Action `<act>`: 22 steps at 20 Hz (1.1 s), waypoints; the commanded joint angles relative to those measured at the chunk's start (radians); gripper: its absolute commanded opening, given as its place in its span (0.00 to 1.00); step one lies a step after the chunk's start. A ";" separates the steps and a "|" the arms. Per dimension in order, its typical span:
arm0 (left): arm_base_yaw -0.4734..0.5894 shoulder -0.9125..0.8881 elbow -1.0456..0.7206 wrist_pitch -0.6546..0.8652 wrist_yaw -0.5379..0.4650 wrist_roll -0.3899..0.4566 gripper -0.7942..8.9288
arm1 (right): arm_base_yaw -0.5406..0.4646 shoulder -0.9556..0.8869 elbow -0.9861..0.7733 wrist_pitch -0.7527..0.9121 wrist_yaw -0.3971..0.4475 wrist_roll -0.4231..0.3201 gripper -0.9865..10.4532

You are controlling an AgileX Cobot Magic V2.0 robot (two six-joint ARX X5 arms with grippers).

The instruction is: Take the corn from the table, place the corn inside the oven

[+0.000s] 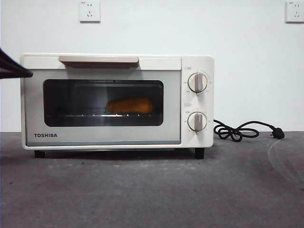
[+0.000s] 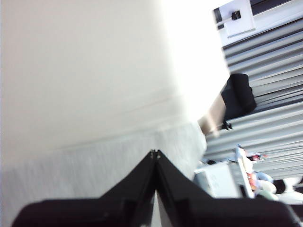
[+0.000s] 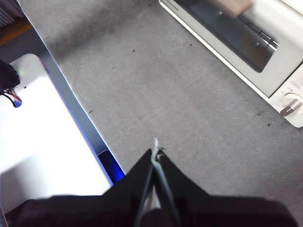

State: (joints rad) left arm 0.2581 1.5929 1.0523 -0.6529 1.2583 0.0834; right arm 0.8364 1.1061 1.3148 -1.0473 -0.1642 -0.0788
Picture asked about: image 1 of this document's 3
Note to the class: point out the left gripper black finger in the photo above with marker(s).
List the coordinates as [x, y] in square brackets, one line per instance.
[9, 72]
[9, 59]

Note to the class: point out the timer knob of oven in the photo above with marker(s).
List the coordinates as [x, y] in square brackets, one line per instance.
[197, 121]

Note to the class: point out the white wall socket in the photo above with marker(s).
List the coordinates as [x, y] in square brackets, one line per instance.
[295, 12]
[90, 12]

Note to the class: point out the white Toshiba toaster oven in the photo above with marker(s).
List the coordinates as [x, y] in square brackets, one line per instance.
[197, 61]

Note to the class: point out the temperature knob of oven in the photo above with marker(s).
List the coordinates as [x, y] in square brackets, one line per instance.
[197, 82]

